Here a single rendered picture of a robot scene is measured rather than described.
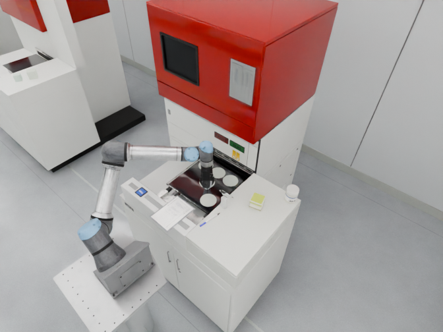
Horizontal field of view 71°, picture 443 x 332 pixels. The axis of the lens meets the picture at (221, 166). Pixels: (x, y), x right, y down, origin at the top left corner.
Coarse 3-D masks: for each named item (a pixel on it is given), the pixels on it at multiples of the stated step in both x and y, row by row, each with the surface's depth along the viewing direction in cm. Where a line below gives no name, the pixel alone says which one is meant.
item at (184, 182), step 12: (192, 168) 209; (180, 180) 200; (192, 180) 201; (216, 180) 201; (240, 180) 201; (192, 192) 194; (204, 192) 194; (216, 192) 194; (228, 192) 194; (216, 204) 187
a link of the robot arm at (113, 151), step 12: (108, 144) 152; (120, 144) 151; (108, 156) 151; (120, 156) 150; (132, 156) 152; (144, 156) 153; (156, 156) 154; (168, 156) 155; (180, 156) 156; (192, 156) 155
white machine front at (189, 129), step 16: (176, 112) 219; (176, 128) 231; (192, 128) 217; (208, 128) 205; (192, 144) 228; (224, 144) 203; (240, 144) 192; (256, 144) 182; (240, 160) 201; (256, 160) 191
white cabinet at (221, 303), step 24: (144, 216) 190; (144, 240) 219; (168, 240) 185; (288, 240) 212; (168, 264) 212; (192, 264) 179; (264, 264) 187; (192, 288) 204; (216, 288) 174; (240, 288) 166; (264, 288) 229; (216, 312) 199; (240, 312) 199
